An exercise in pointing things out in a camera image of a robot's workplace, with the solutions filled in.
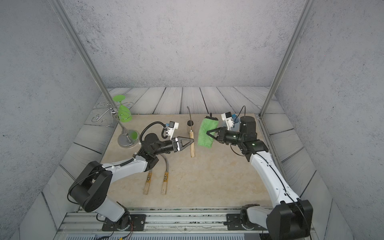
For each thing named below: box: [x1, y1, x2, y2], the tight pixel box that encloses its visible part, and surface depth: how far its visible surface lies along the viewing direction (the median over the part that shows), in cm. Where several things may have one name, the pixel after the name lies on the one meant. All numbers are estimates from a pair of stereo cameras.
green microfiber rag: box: [198, 113, 219, 149], surface depth 71 cm
